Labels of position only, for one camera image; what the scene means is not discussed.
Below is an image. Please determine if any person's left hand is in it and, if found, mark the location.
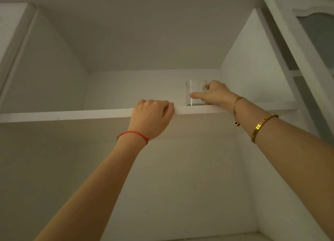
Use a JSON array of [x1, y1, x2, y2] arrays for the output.
[[128, 99, 175, 141]]

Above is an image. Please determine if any person's right hand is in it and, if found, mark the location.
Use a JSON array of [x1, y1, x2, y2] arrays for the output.
[[189, 80, 239, 110]]

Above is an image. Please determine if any clear drinking glass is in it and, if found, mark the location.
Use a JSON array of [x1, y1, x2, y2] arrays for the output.
[[185, 80, 208, 106]]

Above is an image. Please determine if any person's left forearm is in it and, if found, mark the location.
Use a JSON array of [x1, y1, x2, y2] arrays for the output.
[[33, 137, 146, 241]]

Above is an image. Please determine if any person's right forearm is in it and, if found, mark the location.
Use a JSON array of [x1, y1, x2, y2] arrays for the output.
[[233, 96, 334, 241]]

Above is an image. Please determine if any white cabinet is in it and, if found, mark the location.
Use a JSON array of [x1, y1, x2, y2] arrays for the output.
[[0, 0, 334, 241]]

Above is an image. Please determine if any white cabinet shelf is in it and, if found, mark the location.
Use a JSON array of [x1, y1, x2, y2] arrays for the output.
[[0, 102, 299, 123]]

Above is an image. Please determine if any white glass cabinet door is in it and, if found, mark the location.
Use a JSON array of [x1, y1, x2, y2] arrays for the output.
[[264, 0, 334, 145]]

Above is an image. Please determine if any thin gold chain bracelet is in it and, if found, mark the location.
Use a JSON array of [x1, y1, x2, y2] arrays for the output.
[[233, 96, 246, 128]]

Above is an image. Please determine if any red string bracelet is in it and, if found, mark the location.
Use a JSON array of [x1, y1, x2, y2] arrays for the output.
[[116, 131, 149, 145]]

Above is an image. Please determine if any gold bangle bracelet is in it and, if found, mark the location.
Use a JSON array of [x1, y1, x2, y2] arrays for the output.
[[251, 114, 279, 144]]

